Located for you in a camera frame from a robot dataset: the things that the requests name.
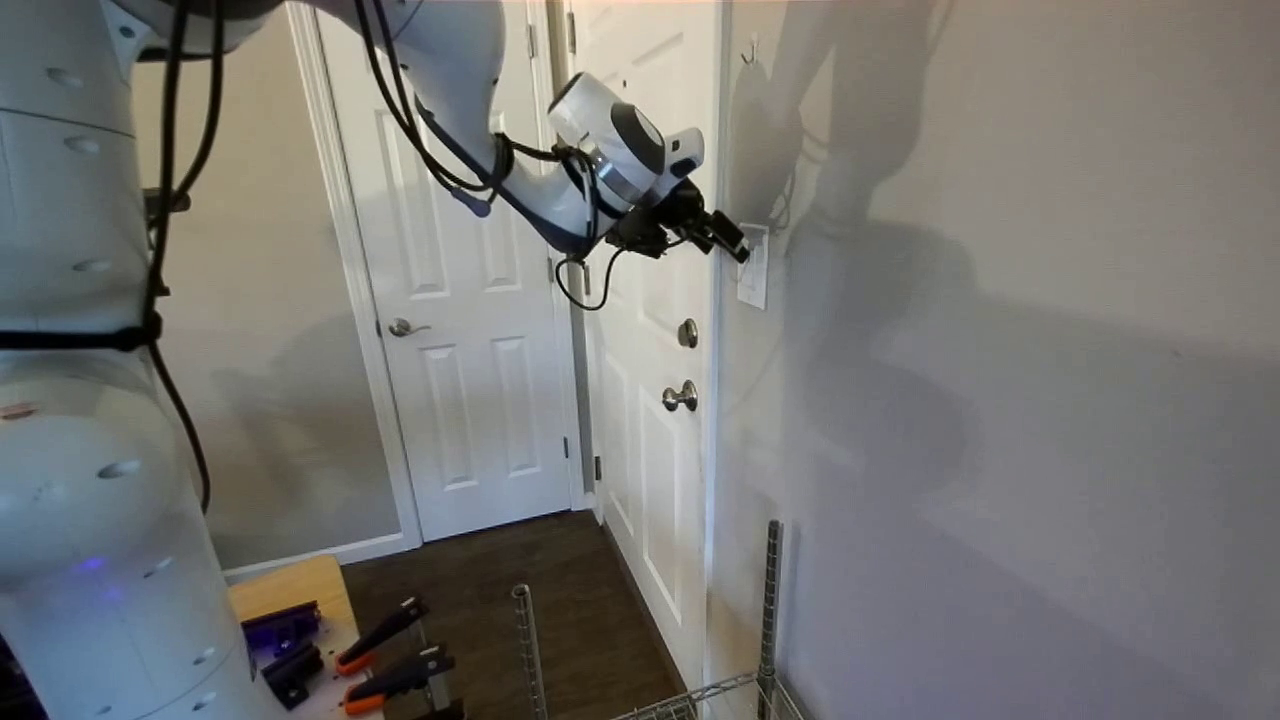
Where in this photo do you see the slotted metal rack post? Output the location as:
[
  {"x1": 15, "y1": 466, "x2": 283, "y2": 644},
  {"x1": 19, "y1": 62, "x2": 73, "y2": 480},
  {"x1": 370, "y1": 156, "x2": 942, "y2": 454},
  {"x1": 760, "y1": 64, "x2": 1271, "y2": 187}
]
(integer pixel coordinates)
[{"x1": 752, "y1": 517, "x2": 791, "y2": 720}]

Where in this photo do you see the small black clamp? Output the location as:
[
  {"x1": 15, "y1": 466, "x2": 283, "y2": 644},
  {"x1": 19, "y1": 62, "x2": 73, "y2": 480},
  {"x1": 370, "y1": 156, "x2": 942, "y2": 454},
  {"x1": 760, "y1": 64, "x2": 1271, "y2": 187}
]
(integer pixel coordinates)
[{"x1": 261, "y1": 640, "x2": 333, "y2": 713}]

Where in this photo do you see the black base cable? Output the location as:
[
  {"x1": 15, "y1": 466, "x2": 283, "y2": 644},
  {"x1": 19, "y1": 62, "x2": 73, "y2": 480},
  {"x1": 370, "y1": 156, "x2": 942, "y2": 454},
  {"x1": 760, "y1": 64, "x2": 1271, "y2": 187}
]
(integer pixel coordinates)
[{"x1": 132, "y1": 0, "x2": 231, "y2": 522}]

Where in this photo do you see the thin black camera cable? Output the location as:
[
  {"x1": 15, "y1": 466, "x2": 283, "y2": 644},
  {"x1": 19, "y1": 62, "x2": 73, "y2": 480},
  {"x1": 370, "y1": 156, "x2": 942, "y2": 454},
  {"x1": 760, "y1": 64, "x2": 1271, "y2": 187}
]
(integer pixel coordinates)
[{"x1": 547, "y1": 235, "x2": 634, "y2": 315}]

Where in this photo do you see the white baseboard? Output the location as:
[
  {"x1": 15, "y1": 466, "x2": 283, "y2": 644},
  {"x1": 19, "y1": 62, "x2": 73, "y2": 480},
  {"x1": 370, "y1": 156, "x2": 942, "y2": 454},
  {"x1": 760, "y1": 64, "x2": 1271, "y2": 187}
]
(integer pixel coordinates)
[{"x1": 215, "y1": 528, "x2": 426, "y2": 585}]

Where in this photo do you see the orange and black clamp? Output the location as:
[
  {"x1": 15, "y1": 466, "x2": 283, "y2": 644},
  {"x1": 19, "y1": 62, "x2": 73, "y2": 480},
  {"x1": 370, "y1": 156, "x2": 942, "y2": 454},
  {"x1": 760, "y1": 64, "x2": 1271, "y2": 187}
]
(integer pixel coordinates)
[
  {"x1": 338, "y1": 644, "x2": 462, "y2": 720},
  {"x1": 329, "y1": 594, "x2": 433, "y2": 673}
]

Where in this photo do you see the white light switch plate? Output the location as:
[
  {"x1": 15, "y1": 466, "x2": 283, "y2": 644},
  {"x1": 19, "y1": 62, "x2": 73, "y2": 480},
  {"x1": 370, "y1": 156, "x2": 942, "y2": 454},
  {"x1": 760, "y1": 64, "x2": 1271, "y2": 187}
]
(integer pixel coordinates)
[{"x1": 731, "y1": 220, "x2": 776, "y2": 315}]

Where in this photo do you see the black strap on arm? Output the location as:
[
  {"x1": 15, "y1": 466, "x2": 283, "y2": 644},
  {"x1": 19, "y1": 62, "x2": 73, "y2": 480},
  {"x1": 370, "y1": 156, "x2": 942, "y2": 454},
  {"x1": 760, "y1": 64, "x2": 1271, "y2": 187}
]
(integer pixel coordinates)
[{"x1": 0, "y1": 312, "x2": 170, "y2": 358}]

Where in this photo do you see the wire rack shelf edge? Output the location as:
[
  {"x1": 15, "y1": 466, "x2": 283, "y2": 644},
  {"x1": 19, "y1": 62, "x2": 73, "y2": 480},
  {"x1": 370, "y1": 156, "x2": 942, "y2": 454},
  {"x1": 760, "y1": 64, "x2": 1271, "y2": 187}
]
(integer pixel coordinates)
[{"x1": 607, "y1": 668, "x2": 767, "y2": 720}]

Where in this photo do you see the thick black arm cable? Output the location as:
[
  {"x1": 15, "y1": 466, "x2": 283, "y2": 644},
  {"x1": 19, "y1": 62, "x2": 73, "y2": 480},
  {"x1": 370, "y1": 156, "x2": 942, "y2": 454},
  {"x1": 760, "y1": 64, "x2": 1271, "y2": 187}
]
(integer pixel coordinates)
[{"x1": 349, "y1": 0, "x2": 605, "y2": 216}]

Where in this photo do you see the thin wire rack post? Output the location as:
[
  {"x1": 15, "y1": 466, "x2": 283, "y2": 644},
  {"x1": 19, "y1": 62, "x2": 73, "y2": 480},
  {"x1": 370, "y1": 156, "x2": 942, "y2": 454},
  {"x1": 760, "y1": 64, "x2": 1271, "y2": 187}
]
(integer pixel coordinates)
[{"x1": 508, "y1": 582, "x2": 551, "y2": 720}]

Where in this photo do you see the purple and black clamp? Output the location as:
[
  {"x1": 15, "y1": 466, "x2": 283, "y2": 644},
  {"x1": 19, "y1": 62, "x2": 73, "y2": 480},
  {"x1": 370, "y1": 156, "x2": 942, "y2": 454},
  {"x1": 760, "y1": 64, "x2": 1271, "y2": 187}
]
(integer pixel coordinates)
[{"x1": 240, "y1": 599, "x2": 324, "y2": 668}]

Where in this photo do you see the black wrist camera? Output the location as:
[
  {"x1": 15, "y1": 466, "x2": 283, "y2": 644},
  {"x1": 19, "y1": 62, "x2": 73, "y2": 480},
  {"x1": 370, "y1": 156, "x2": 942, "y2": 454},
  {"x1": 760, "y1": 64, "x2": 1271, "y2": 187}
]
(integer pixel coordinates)
[{"x1": 605, "y1": 220, "x2": 673, "y2": 264}]

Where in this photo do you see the white door with lever handle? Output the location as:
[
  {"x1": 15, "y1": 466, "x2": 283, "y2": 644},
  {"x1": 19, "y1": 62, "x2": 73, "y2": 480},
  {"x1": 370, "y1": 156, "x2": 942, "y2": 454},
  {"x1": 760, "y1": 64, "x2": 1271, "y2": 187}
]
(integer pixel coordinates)
[{"x1": 544, "y1": 0, "x2": 731, "y2": 694}]

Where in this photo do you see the white door with round knob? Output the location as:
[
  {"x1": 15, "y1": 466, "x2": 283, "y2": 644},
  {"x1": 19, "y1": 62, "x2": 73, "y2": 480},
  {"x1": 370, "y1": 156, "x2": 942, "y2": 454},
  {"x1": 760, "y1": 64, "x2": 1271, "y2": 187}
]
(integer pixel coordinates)
[{"x1": 296, "y1": 0, "x2": 592, "y2": 546}]

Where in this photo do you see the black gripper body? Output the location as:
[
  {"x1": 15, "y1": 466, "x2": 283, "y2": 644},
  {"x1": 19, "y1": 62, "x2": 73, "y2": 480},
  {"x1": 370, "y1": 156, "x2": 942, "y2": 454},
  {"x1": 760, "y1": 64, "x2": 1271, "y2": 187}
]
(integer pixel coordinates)
[{"x1": 605, "y1": 176, "x2": 711, "y2": 261}]

